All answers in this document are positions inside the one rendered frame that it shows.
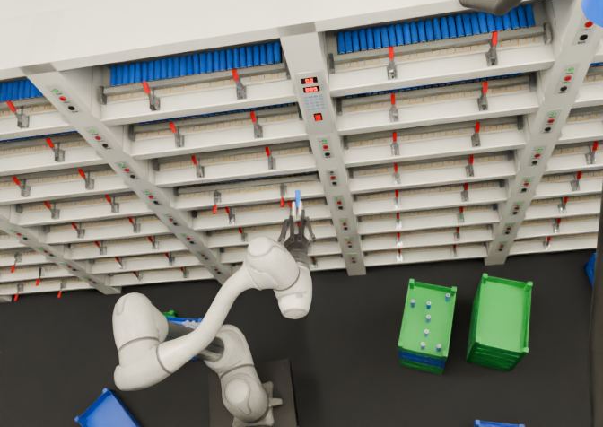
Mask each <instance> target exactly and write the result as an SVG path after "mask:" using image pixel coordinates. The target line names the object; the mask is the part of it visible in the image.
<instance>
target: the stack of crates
mask: <svg viewBox="0 0 603 427"><path fill-rule="evenodd" d="M532 286H533V282H530V281H528V282H527V283H523V282H517V281H512V280H507V279H502V278H496V277H492V276H488V274H483V275H482V278H481V280H480V283H479V285H478V288H477V291H476V295H475V298H474V300H473V306H472V313H471V320H470V329H469V337H468V350H467V358H466V362H470V363H474V364H478V365H482V366H486V367H490V368H495V369H498V370H506V371H512V370H513V369H514V368H515V367H516V365H517V364H518V363H519V362H520V361H521V360H522V359H523V358H524V357H525V355H526V354H527V353H528V352H529V349H528V340H529V314H530V302H531V287H532Z"/></svg>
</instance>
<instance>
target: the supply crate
mask: <svg viewBox="0 0 603 427"><path fill-rule="evenodd" d="M456 291H457V287H453V286H452V288H448V287H442V286H438V285H433V284H428V283H419V282H415V280H414V279H410V280H409V285H408V291H407V296H406V305H405V310H404V316H403V320H402V326H401V331H400V336H399V341H398V350H399V351H403V352H407V353H414V354H418V355H422V356H426V357H431V358H434V359H439V360H443V361H447V357H448V351H449V345H450V332H451V325H452V319H453V311H454V305H455V299H456ZM447 293H449V294H450V300H449V301H446V300H445V297H446V294H447ZM411 300H415V307H414V308H412V307H411ZM427 301H430V302H431V308H430V309H427V308H426V303H427ZM427 315H430V316H431V320H430V322H429V323H427V322H426V316H427ZM425 329H428V330H429V335H428V337H425V336H424V330H425ZM422 342H425V348H424V349H423V350H422V349H421V343H422ZM437 344H440V345H441V350H440V351H439V352H437V351H436V347H437Z"/></svg>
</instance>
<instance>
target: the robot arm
mask: <svg viewBox="0 0 603 427"><path fill-rule="evenodd" d="M299 217H300V221H301V222H300V229H299V233H298V234H294V222H296V205H295V202H293V210H292V211H290V215H289V219H284V223H283V227H282V230H281V234H280V236H279V238H278V239H277V241H276V240H274V239H271V238H268V237H259V238H256V239H254V240H252V241H251V242H250V244H249V245H248V247H247V250H246V258H245V259H244V262H243V266H242V268H241V269H240V270H239V271H238V272H237V273H235V274H234V275H233V276H231V277H230V278H229V279H228V280H227V281H226V282H225V284H224V285H223V286H222V288H221V289H220V291H219V292H218V293H217V295H216V297H215V299H214V301H213V303H212V305H211V307H210V308H209V310H208V311H207V313H206V315H205V317H204V319H203V321H202V322H201V324H200V325H199V327H198V328H197V329H193V328H190V327H185V326H182V325H180V324H177V323H174V322H171V321H169V320H167V319H166V317H165V316H164V315H163V314H161V312H160V311H159V310H157V309H156V308H155V307H154V306H153V305H152V303H151V301H150V300H149V299H148V298H147V297H146V296H145V295H143V294H141V293H138V292H133V293H129V294H126V295H124V296H122V297H121V298H120V299H119V300H118V302H117V303H116V305H115V308H114V311H113V316H112V324H113V332H114V338H115V343H116V346H117V348H118V357H119V366H117V367H116V369H115V372H114V381H115V384H116V386H117V387H118V388H119V389H120V390H122V391H136V390H140V389H144V388H148V387H150V386H152V385H154V384H156V383H158V382H160V381H162V380H164V379H166V378H167V377H168V376H170V375H171V374H172V373H173V372H175V371H176V370H178V369H179V368H180V367H181V366H182V365H184V364H185V363H186V362H188V361H189V360H190V359H191V358H193V357H196V358H199V359H202V360H204V362H205V364H206V365H207V366H208V367H210V368H211V369H212V370H214V371H215V372H216V373H218V376H219V379H220V381H221V387H222V399H223V403H224V405H225V407H226V408H227V410H228V411H229V412H230V413H231V414H233V415H234V420H233V423H232V426H233V427H245V426H256V425H268V426H272V425H273V424H274V423H275V420H274V417H273V407H274V406H278V405H281V404H282V403H283V401H282V398H273V394H272V393H273V387H274V384H273V383H272V382H271V381H268V382H267V383H264V384H261V382H260V380H259V377H258V375H257V372H256V370H255V367H254V363H253V360H252V356H251V353H250V350H249V346H248V343H247V341H246V338H245V336H244V334H242V333H241V331H240V330H239V329H238V328H237V327H236V326H233V325H223V322H224V320H225V318H226V316H227V314H228V312H229V310H230V309H231V307H232V304H233V303H234V301H235V299H236V298H237V297H238V296H239V294H241V293H242V292H244V291H246V290H247V289H250V288H255V289H258V290H260V291H261V290H263V289H273V290H274V292H275V296H276V298H277V299H278V305H279V308H280V310H281V312H282V314H283V316H284V317H286V318H292V319H297V318H302V317H304V316H306V315H307V314H308V312H309V309H310V305H311V299H312V281H311V277H310V258H309V256H308V246H309V245H310V243H311V242H312V241H313V242H315V241H316V237H315V235H314V233H313V232H312V228H311V223H310V217H309V216H307V217H306V216H305V210H304V209H303V205H302V201H300V207H299ZM305 223H307V225H308V230H309V234H310V235H309V238H308V239H307V238H306V237H305V236H304V228H305ZM289 224H290V237H289V238H288V239H287V240H285V237H286V233H287V230H288V226H289ZM282 245H284V246H282Z"/></svg>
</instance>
